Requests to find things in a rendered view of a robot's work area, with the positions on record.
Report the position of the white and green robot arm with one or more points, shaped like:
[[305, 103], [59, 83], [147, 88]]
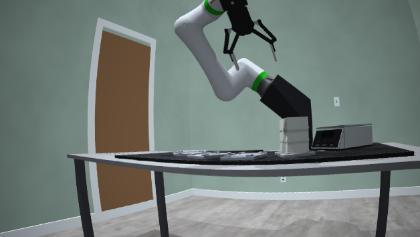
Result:
[[225, 84]]

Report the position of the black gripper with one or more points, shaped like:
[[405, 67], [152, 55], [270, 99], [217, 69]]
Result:
[[243, 25]]

